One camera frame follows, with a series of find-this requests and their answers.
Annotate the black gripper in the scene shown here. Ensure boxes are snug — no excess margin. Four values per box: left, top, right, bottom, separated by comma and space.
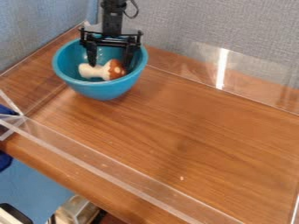
79, 27, 145, 70

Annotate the brown toy mushroom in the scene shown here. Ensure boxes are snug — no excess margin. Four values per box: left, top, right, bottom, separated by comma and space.
79, 59, 127, 81

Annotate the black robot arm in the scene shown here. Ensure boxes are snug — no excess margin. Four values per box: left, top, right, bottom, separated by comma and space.
79, 0, 145, 69

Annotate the blue plastic bowl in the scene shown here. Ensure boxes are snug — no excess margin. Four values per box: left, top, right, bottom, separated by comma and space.
51, 38, 149, 101

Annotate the dark blue object at edge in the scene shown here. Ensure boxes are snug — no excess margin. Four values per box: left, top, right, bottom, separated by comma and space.
0, 104, 22, 173

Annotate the black object bottom left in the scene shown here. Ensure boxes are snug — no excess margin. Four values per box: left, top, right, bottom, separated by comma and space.
0, 203, 34, 224

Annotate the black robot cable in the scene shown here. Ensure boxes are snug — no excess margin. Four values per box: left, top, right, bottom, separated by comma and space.
123, 0, 141, 20

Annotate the clear acrylic barrier frame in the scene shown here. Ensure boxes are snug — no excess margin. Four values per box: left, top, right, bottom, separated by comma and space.
0, 30, 299, 224

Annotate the metal bracket under table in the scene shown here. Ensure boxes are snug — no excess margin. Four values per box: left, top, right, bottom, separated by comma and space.
46, 195, 99, 224

